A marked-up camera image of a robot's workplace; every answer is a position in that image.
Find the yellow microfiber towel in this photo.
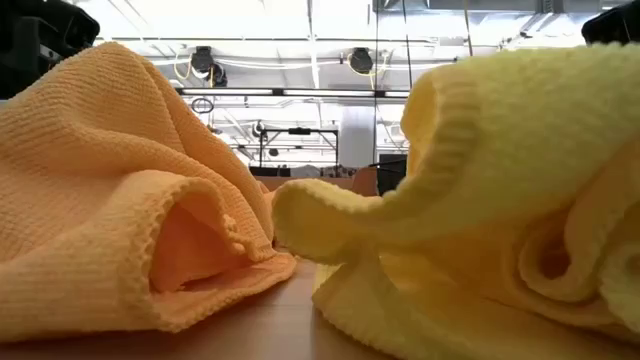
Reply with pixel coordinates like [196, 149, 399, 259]
[271, 42, 640, 360]

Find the large orange microfiber towel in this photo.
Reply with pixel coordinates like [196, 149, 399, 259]
[0, 41, 299, 344]

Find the white round pillar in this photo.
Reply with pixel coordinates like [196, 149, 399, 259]
[341, 104, 376, 169]

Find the long ceiling light bar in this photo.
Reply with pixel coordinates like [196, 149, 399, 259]
[174, 87, 411, 99]

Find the black metal frame stand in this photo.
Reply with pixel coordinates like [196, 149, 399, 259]
[257, 126, 340, 169]

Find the black wire basket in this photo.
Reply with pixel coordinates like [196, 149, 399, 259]
[375, 153, 409, 196]

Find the thin black hanging cable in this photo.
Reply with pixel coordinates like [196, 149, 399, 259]
[372, 0, 380, 166]

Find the black ceiling cable reel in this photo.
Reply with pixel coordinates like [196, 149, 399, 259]
[189, 45, 229, 89]
[348, 47, 375, 75]

